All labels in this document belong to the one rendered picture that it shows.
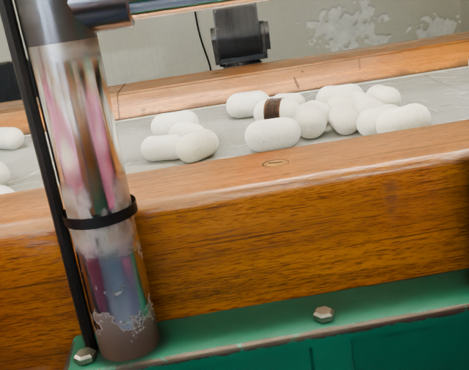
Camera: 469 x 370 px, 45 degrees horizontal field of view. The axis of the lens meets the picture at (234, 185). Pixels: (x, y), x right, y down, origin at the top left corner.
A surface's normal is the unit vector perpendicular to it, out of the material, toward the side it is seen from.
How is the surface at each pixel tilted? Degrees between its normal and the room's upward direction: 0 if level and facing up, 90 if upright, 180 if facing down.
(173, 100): 45
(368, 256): 90
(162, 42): 90
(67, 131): 90
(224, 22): 67
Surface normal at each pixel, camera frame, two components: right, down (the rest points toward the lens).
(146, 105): -0.04, -0.47
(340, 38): 0.13, 0.29
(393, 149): -0.14, -0.95
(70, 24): 0.53, 0.18
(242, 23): -0.07, -0.08
